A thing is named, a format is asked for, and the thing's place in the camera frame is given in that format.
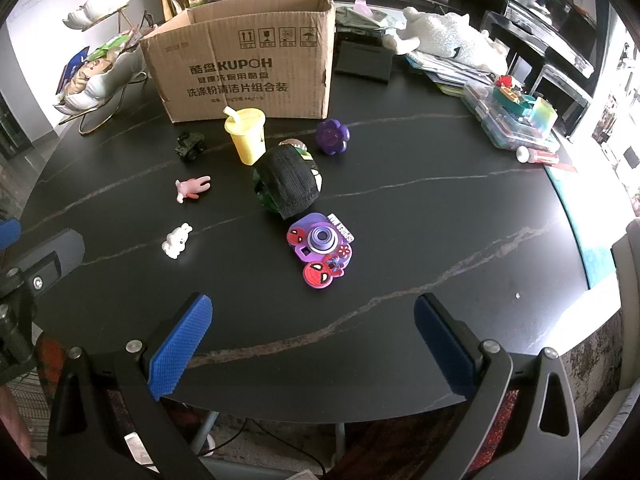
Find white rabbit figure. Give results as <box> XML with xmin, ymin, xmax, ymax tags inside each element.
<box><xmin>161</xmin><ymin>222</ymin><xmax>194</xmax><ymax>260</ymax></box>

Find grey plastic pouch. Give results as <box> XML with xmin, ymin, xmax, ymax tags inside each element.
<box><xmin>335</xmin><ymin>7</ymin><xmax>406</xmax><ymax>33</ymax></box>

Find person's left forearm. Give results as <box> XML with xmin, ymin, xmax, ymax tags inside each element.
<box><xmin>0</xmin><ymin>382</ymin><xmax>33</xmax><ymax>463</ymax></box>

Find grey table leg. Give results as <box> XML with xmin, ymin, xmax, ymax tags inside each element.
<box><xmin>332</xmin><ymin>422</ymin><xmax>351</xmax><ymax>461</ymax></box>
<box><xmin>187</xmin><ymin>407</ymin><xmax>221</xmax><ymax>456</ymax></box>

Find black shelf cabinet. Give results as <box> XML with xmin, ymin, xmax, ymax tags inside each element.
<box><xmin>480</xmin><ymin>0</ymin><xmax>608</xmax><ymax>141</ymax></box>

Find white tube with red cap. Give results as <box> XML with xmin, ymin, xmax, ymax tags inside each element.
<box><xmin>516</xmin><ymin>146</ymin><xmax>560</xmax><ymax>165</ymax></box>

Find green toy truck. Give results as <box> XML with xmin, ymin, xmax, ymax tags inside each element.
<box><xmin>175</xmin><ymin>131</ymin><xmax>206</xmax><ymax>163</ymax></box>

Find teal mat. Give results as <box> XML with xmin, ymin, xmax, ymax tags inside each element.
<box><xmin>542</xmin><ymin>162</ymin><xmax>618</xmax><ymax>291</ymax></box>

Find white chair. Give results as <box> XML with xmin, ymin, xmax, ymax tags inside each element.
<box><xmin>612</xmin><ymin>220</ymin><xmax>640</xmax><ymax>396</ymax></box>

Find black rectangular box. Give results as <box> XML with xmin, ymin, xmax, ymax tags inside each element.
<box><xmin>334</xmin><ymin>40</ymin><xmax>395</xmax><ymax>85</ymax></box>

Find white shell-shaped tiered stand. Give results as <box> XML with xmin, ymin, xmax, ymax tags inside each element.
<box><xmin>52</xmin><ymin>0</ymin><xmax>151</xmax><ymax>136</ymax></box>

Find purple flower toy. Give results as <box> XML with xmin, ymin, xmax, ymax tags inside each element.
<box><xmin>315</xmin><ymin>119</ymin><xmax>351</xmax><ymax>156</ymax></box>

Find pile of snack packets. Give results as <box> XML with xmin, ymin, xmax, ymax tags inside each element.
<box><xmin>57</xmin><ymin>35</ymin><xmax>141</xmax><ymax>96</ymax></box>

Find yellow toy cup with straw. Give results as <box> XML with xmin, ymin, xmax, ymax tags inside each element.
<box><xmin>222</xmin><ymin>106</ymin><xmax>267</xmax><ymax>166</ymax></box>

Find green ball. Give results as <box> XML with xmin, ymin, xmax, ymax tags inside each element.
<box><xmin>251</xmin><ymin>144</ymin><xmax>323</xmax><ymax>221</ymax></box>

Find iridescent block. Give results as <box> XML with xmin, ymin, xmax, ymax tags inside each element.
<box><xmin>530</xmin><ymin>100</ymin><xmax>558</xmax><ymax>131</ymax></box>

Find purple toy camera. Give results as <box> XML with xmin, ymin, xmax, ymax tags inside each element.
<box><xmin>286</xmin><ymin>212</ymin><xmax>357</xmax><ymax>290</ymax></box>

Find pink rabbit figure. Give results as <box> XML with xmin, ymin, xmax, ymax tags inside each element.
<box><xmin>174</xmin><ymin>175</ymin><xmax>212</xmax><ymax>205</ymax></box>

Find pile of books and papers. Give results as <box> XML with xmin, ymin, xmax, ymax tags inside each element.
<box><xmin>405</xmin><ymin>50</ymin><xmax>501</xmax><ymax>98</ymax></box>

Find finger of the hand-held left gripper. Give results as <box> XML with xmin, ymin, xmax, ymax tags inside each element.
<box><xmin>0</xmin><ymin>217</ymin><xmax>23</xmax><ymax>251</ymax></box>
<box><xmin>5</xmin><ymin>228</ymin><xmax>87</xmax><ymax>306</ymax></box>

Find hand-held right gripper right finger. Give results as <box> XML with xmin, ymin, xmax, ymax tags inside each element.
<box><xmin>413</xmin><ymin>292</ymin><xmax>596</xmax><ymax>480</ymax></box>

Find clear plastic storage boxes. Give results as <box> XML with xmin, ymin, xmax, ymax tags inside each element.
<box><xmin>460</xmin><ymin>81</ymin><xmax>561</xmax><ymax>153</ymax></box>

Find brown cardboard box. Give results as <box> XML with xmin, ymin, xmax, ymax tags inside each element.
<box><xmin>140</xmin><ymin>0</ymin><xmax>336</xmax><ymax>123</ymax></box>

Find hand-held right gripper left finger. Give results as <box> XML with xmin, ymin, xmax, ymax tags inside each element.
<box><xmin>47</xmin><ymin>291</ymin><xmax>221</xmax><ymax>480</ymax></box>

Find white plush animal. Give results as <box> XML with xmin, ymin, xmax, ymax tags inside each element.
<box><xmin>387</xmin><ymin>6</ymin><xmax>508</xmax><ymax>73</ymax></box>

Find colourful building-block toy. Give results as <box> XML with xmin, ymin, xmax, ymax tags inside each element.
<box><xmin>492</xmin><ymin>75</ymin><xmax>538</xmax><ymax>116</ymax></box>

